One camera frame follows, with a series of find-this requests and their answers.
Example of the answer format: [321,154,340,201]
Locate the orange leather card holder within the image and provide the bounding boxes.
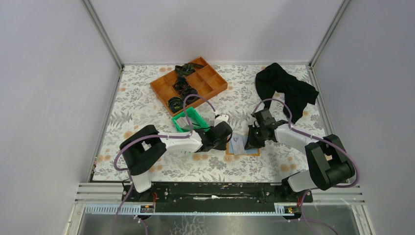
[226,135,260,156]

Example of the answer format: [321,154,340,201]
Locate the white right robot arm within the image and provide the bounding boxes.
[245,109,356,202]

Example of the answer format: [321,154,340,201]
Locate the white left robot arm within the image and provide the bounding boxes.
[114,121,232,201]

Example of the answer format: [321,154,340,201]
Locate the stack of white cards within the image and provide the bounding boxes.
[176,117,201,130]

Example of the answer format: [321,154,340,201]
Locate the green plastic bin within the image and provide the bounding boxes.
[171,106,211,134]

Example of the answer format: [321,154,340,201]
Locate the rolled dark belt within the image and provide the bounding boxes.
[181,86,199,105]
[167,96,187,114]
[173,76,189,94]

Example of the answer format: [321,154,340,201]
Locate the black cloth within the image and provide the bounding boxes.
[255,63,319,123]

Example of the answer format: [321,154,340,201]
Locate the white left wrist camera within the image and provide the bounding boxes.
[213,114,229,127]

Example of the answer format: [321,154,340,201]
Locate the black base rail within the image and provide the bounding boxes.
[121,182,313,213]

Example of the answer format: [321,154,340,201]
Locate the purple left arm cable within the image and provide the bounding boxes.
[112,94,219,235]

